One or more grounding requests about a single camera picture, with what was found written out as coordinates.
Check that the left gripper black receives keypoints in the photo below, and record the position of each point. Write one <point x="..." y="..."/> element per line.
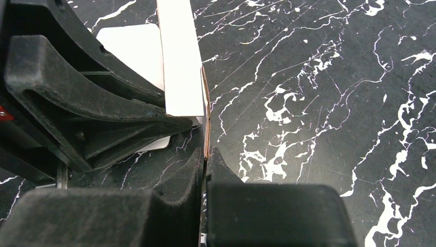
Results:
<point x="91" y="126"/>

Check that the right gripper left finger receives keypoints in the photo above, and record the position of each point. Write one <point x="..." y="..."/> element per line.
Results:
<point x="167" y="215"/>

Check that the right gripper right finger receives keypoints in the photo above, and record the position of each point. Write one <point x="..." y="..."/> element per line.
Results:
<point x="262" y="214"/>

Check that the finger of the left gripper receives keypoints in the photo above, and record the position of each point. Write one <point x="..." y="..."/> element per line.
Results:
<point x="57" y="21"/>

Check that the white cardboard box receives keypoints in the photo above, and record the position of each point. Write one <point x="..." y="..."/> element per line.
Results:
<point x="167" y="54"/>

